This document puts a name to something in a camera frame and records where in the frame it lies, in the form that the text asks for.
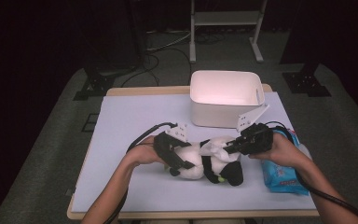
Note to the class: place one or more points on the blue wet wipes pack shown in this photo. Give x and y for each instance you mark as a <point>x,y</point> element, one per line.
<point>281,182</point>

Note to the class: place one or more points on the panda plush toy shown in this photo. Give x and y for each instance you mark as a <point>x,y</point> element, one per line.
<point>192,163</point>

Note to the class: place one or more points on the white storage box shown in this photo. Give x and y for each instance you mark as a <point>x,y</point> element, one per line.
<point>227,93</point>

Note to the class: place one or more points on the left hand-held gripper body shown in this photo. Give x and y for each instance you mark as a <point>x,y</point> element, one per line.
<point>164,144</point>

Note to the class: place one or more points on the person's left hand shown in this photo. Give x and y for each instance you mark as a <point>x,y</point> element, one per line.
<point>143,152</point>

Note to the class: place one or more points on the white wet wipe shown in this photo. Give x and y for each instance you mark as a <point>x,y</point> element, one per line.
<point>219,149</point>

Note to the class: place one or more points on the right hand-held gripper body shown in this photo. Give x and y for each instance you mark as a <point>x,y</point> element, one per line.
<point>258,141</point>

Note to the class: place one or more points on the white metal stand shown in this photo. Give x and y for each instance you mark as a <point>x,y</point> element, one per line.
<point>227,18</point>

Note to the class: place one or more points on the black stand base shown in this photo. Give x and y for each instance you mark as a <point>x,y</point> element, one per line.
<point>306,84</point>
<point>94,85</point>

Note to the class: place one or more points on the dark floor socket plate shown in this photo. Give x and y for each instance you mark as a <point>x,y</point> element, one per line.
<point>90,122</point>

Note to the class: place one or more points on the person's right hand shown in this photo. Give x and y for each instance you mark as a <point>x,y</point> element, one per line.
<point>282,152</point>

